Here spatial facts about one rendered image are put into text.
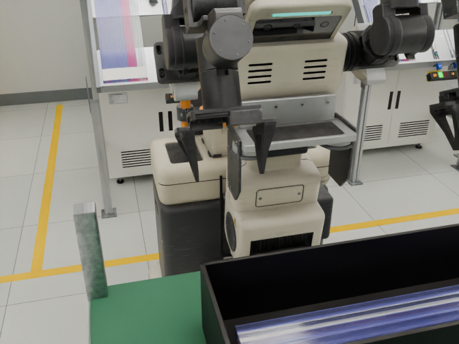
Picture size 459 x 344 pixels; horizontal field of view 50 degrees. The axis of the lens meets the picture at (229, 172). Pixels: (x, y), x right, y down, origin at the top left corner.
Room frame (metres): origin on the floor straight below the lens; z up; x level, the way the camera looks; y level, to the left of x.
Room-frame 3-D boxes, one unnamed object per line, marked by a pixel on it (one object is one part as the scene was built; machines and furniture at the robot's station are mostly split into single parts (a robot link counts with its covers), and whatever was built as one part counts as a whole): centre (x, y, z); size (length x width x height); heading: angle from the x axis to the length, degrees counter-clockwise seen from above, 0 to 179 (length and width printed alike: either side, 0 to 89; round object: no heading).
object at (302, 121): (1.01, -0.13, 0.99); 0.28 x 0.16 x 0.22; 104
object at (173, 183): (1.38, -0.04, 0.59); 0.55 x 0.34 x 0.83; 104
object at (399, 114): (3.31, -0.96, 0.31); 0.70 x 0.65 x 0.62; 104
